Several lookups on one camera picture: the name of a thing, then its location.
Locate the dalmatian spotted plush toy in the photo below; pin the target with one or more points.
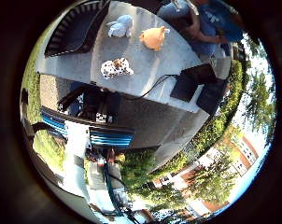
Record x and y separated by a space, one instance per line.
116 67

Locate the brick building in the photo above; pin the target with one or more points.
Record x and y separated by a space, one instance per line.
240 152

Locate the black slatted plastic basket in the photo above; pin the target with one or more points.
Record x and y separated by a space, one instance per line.
72 31

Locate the green hedge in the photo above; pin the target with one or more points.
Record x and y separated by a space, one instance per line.
215 124

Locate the orange plush toy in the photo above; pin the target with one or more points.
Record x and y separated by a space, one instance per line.
153 38

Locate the person in blue clothes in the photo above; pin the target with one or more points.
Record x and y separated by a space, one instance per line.
209 21

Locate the black laptop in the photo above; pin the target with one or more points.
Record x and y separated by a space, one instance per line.
190 82

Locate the grey control box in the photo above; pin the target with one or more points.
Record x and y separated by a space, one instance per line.
99 175

